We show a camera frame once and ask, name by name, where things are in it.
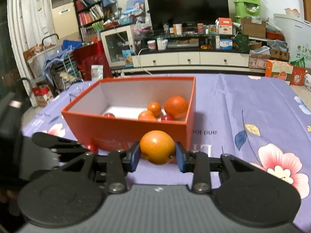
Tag purple floral tablecloth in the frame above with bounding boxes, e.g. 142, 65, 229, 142
20, 73, 311, 228

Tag small orange citrus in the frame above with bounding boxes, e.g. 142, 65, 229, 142
138, 110, 157, 120

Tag white tv cabinet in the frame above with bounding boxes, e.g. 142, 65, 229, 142
131, 48, 250, 69

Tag white curtain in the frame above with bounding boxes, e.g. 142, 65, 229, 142
6, 0, 61, 95

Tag orange fruit carton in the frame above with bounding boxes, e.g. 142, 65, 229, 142
265, 59, 306, 86

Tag white refrigerator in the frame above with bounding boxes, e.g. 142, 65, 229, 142
273, 14, 311, 68

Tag white air conditioner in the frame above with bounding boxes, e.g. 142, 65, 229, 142
51, 0, 79, 41

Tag black flat television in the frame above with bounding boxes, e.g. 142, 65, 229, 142
148, 0, 229, 30

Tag small mandarin orange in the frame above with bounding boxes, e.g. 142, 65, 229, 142
147, 102, 162, 117

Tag large orange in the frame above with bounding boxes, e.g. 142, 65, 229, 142
164, 96, 189, 119
140, 130, 176, 165

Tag black bookshelf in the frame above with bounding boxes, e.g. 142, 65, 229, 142
73, 0, 112, 42

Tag clear eyeglasses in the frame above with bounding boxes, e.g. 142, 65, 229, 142
69, 92, 79, 102

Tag red gift bag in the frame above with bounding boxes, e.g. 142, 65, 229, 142
72, 42, 112, 81

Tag red cherry tomato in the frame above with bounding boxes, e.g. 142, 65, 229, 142
84, 143, 98, 154
161, 115, 174, 121
103, 113, 115, 118

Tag white glass cabinet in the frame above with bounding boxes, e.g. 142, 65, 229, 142
100, 25, 135, 70

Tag orange cardboard box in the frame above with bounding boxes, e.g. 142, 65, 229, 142
61, 76, 196, 151

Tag green stacked storage rack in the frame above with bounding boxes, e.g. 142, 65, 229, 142
234, 0, 261, 23

